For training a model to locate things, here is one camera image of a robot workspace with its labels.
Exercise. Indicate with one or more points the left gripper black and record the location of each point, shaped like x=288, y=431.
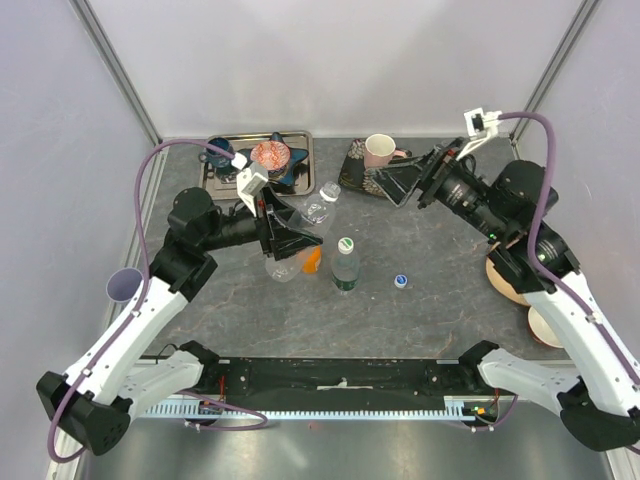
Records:
x=282, y=240

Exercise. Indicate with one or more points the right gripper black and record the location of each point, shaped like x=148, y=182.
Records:
x=399, y=178

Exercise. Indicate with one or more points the clear plastic bottle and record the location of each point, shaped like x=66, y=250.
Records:
x=316, y=215

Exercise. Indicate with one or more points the blue white bottle cap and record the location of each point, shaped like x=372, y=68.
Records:
x=401, y=281

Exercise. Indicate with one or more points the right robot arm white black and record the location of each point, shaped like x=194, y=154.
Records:
x=599, y=403

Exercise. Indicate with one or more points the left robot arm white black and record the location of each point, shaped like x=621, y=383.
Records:
x=96, y=399

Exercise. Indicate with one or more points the right orange juice bottle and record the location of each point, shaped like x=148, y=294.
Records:
x=312, y=260

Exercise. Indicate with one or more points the water bottle green label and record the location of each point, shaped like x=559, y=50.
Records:
x=345, y=266

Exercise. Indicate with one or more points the pink mug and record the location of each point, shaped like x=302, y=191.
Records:
x=380, y=150

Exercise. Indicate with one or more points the blue star-shaped plate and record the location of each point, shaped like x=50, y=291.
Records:
x=298, y=155

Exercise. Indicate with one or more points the black floral square plate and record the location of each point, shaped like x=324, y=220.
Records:
x=353, y=174

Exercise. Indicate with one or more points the red patterned bowl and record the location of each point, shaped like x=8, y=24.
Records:
x=273, y=155

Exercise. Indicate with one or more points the metal tray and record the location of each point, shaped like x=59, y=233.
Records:
x=299, y=180

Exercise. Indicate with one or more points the blue mug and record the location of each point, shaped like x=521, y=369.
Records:
x=220, y=156

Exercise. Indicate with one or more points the beige plate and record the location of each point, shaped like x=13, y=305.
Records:
x=501, y=286

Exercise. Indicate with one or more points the purple cup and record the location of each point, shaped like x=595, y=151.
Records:
x=123, y=284

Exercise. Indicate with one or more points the white bowl red rim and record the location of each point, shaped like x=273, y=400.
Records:
x=541, y=331

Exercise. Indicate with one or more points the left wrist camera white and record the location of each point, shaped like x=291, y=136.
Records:
x=251, y=177

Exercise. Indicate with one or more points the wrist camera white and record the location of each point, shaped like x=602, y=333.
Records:
x=251, y=177
x=481, y=128

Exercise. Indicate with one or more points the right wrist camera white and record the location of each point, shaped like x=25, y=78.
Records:
x=481, y=128

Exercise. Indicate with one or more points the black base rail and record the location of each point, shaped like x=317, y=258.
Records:
x=280, y=383

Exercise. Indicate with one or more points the slotted cable duct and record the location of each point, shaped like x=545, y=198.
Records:
x=452, y=409

